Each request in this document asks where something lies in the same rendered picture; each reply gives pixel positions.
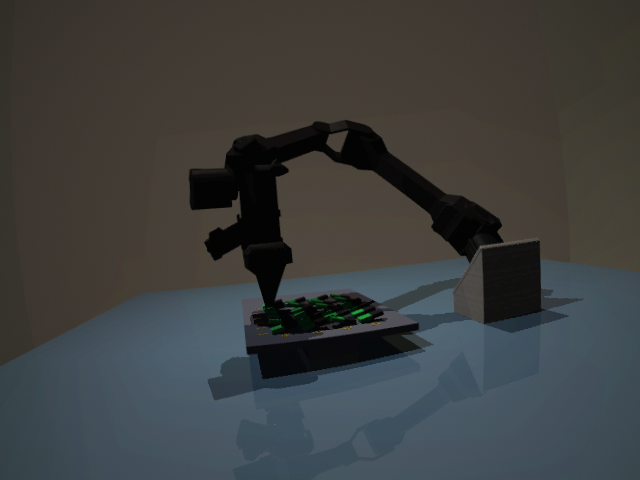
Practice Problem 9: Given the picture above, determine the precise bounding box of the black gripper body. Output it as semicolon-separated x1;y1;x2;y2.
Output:
241;203;293;268

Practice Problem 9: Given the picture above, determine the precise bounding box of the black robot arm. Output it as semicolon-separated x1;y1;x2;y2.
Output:
189;120;504;263

